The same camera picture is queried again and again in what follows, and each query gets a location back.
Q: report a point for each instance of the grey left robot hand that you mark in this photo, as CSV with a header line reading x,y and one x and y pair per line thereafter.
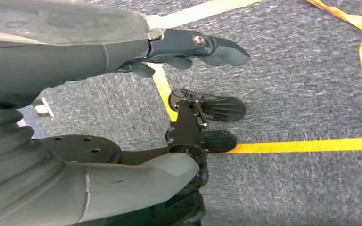
x,y
59,62

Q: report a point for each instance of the small silver floor plate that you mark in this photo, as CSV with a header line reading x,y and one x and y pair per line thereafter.
x,y
42,108

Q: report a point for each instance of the black robot foot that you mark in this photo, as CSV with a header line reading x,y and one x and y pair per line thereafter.
x,y
224,109
220,142

